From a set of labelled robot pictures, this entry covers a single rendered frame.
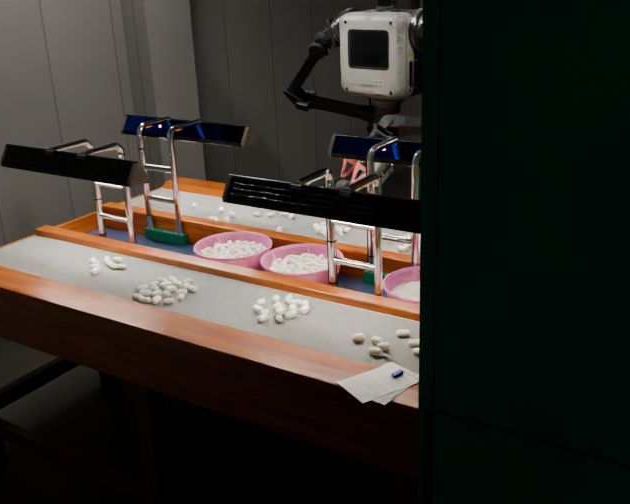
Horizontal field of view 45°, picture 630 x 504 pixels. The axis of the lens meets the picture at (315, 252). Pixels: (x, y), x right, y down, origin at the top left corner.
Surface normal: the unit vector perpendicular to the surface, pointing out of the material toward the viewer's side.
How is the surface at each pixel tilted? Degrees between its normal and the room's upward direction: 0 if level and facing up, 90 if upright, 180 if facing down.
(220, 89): 90
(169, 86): 90
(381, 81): 90
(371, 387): 0
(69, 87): 90
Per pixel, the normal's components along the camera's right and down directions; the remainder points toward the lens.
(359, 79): -0.66, 0.29
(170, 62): 0.76, 0.21
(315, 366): -0.04, -0.93
